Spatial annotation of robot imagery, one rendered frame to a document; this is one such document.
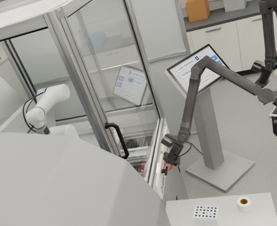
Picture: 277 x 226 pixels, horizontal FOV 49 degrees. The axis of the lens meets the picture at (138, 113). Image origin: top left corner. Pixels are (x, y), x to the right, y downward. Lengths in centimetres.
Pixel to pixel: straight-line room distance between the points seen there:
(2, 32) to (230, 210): 137
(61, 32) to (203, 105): 187
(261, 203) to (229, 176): 126
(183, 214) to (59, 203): 123
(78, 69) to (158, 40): 221
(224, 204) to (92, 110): 99
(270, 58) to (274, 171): 131
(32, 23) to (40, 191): 60
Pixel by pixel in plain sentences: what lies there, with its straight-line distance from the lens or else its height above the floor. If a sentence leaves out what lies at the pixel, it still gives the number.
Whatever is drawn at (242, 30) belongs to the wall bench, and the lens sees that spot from 454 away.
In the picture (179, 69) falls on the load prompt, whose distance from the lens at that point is 249.
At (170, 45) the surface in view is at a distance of 322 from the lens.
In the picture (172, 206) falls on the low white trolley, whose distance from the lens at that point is 185.
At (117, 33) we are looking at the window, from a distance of 163.
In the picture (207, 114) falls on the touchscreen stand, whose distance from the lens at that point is 277.
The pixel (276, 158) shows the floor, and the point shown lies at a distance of 322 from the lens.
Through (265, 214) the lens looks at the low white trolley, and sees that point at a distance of 175.
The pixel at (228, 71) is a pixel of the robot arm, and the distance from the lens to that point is 171.
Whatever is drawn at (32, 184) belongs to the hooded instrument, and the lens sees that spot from 67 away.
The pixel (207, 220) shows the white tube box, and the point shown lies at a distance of 172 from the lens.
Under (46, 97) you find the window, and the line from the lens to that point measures 118.
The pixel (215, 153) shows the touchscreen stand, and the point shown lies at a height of 21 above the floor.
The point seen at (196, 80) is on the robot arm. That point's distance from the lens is 172.
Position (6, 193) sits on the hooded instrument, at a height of 175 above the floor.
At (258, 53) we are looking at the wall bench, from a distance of 469.
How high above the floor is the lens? 209
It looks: 28 degrees down
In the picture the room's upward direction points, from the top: 19 degrees counter-clockwise
